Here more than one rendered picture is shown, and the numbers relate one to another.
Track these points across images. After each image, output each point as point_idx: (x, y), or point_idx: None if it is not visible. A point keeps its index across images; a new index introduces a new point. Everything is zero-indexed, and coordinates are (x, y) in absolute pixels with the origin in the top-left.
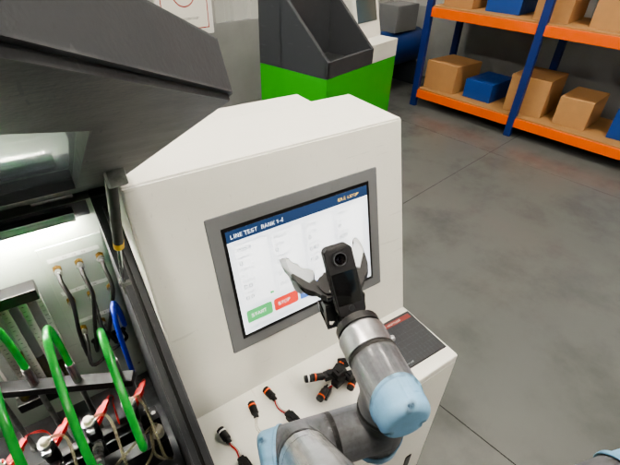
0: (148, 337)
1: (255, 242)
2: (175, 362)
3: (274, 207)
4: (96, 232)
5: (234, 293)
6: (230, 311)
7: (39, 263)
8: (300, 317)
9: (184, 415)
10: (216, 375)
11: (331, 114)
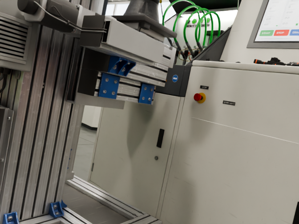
0: (227, 29)
1: (281, 1)
2: (227, 39)
3: None
4: None
5: (261, 20)
6: (255, 27)
7: (229, 26)
8: (283, 46)
9: (212, 43)
10: (235, 54)
11: None
